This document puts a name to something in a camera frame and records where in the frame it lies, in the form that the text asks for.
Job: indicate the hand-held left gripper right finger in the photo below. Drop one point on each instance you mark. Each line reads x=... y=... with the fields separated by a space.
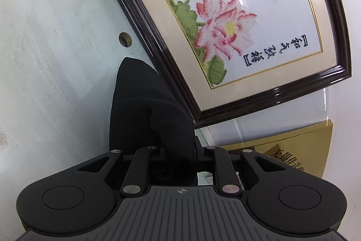
x=208 y=155

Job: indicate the black pants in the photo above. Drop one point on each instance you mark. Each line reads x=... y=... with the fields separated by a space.
x=146 y=116

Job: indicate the framed lotus embroidery picture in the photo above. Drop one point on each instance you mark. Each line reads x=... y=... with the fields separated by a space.
x=225 y=18

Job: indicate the gold cardboard box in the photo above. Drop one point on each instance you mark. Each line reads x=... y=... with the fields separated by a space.
x=287 y=150

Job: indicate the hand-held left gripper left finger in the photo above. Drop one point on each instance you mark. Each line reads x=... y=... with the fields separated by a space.
x=142 y=164

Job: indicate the round brass table cap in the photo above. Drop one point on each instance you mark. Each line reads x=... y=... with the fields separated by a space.
x=125 y=39

